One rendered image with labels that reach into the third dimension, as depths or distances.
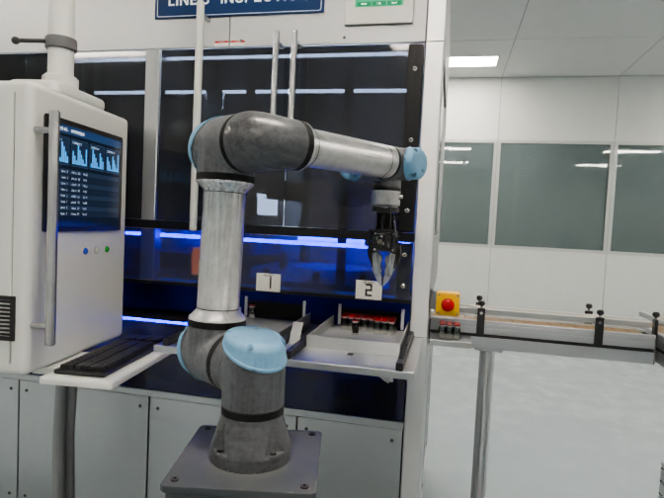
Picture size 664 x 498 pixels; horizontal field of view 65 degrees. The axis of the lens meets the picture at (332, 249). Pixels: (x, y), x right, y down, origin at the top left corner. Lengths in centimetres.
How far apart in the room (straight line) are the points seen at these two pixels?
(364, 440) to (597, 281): 496
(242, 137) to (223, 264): 25
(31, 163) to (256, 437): 92
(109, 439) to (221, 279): 125
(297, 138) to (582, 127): 567
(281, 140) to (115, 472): 157
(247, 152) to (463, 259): 541
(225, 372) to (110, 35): 146
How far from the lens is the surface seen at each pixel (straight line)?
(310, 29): 183
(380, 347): 145
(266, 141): 96
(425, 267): 167
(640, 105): 670
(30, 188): 153
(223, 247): 105
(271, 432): 100
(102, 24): 217
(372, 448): 182
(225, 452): 100
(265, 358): 95
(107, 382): 148
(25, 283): 155
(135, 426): 212
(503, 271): 631
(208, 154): 105
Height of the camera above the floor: 123
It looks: 3 degrees down
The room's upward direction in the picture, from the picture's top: 3 degrees clockwise
